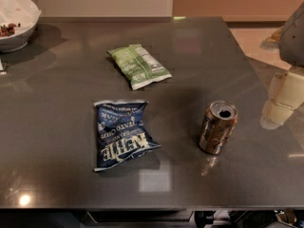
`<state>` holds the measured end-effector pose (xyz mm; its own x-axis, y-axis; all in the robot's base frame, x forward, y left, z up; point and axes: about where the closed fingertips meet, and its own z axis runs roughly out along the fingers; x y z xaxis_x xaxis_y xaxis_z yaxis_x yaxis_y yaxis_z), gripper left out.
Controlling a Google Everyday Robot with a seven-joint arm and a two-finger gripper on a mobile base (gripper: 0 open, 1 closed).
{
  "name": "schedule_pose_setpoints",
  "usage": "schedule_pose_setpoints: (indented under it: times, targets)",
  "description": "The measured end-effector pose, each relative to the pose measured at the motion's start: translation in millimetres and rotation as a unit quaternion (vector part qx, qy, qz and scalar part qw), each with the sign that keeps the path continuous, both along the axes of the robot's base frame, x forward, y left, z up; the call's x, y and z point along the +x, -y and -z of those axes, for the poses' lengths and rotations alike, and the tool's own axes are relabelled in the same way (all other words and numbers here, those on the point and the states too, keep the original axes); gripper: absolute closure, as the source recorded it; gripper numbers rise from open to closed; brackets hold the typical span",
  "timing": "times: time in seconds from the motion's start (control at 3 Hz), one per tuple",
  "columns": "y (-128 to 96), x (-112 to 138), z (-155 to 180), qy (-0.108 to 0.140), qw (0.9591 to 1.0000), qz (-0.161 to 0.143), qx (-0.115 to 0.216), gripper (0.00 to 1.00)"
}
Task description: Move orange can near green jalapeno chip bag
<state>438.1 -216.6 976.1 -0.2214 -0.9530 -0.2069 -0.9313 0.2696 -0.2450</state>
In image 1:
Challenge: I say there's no orange soda can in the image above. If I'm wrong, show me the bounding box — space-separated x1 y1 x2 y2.
199 101 238 155

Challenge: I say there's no white bowl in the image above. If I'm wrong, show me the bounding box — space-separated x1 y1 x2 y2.
0 0 41 52

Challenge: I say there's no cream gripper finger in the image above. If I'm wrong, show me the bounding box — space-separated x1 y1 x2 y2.
262 28 283 46
260 67 304 130

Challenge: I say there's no blue kettle chip bag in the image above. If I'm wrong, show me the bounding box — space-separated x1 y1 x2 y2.
94 100 161 172

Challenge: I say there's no green jalapeno chip bag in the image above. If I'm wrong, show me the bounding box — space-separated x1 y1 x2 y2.
107 44 172 90

